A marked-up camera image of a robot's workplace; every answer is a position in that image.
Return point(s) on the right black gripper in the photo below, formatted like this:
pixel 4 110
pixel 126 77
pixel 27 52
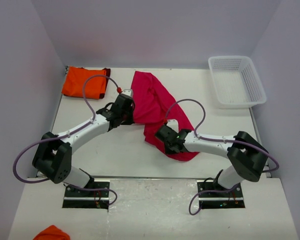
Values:
pixel 168 151

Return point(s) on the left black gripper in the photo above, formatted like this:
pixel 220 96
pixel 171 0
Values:
pixel 130 120

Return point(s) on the pink t shirt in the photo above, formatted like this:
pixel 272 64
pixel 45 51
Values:
pixel 152 100

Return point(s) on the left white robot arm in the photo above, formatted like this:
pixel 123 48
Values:
pixel 53 157

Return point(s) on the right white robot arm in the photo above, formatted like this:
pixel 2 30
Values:
pixel 247 157

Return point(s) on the folded orange t shirt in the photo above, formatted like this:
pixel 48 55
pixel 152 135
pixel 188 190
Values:
pixel 77 76

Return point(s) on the white plastic basket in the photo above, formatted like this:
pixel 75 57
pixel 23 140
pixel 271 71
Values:
pixel 236 82

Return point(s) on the orange cloth at bottom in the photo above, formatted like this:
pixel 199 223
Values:
pixel 52 233

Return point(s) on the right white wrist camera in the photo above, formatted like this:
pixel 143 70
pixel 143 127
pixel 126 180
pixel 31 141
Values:
pixel 172 125

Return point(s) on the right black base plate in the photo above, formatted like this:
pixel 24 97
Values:
pixel 229 200

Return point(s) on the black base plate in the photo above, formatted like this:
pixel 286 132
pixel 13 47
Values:
pixel 82 199
pixel 229 200

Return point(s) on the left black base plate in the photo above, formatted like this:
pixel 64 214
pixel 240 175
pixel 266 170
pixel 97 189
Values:
pixel 82 199

